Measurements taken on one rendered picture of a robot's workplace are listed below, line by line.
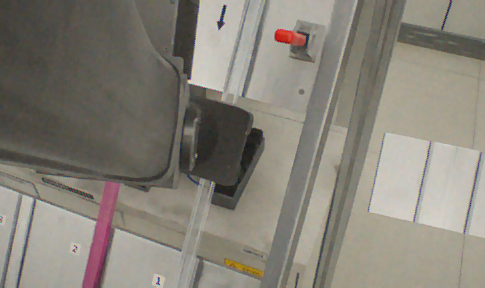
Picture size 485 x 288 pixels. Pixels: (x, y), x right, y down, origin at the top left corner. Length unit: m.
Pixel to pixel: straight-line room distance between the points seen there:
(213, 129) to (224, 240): 0.47
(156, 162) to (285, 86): 0.32
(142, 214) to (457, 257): 1.07
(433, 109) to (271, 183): 1.29
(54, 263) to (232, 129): 0.31
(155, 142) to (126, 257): 0.40
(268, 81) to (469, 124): 1.64
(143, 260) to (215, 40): 0.26
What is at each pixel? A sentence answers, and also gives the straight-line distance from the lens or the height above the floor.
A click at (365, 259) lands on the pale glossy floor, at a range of 1.59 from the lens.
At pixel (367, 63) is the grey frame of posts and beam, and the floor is 0.89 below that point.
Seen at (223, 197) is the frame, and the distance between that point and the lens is 0.86.
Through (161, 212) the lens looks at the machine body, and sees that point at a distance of 0.89.
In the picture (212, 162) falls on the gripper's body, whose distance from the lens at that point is 0.42.
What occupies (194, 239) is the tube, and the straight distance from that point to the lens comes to 0.54.
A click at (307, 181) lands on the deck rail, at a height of 0.95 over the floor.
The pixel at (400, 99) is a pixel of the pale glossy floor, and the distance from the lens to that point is 2.12.
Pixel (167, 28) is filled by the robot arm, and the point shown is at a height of 1.16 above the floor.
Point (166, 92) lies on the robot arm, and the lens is 0.21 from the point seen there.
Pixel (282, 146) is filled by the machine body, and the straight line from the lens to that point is 0.99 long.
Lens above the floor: 1.33
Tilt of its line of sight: 46 degrees down
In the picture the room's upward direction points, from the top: straight up
